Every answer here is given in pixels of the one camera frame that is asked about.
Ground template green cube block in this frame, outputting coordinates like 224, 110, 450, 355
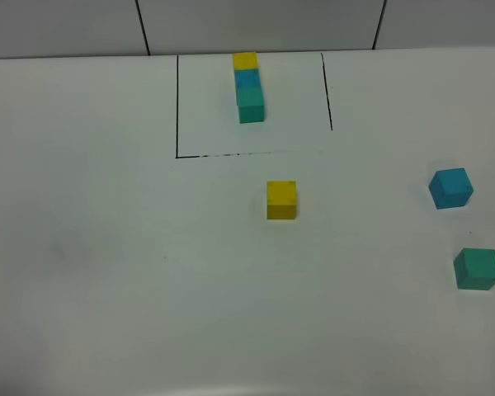
236, 87, 266, 124

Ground template blue cube block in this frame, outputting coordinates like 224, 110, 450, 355
234, 68, 261, 89

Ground template yellow cube block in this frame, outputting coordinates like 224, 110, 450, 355
233, 52, 258, 71

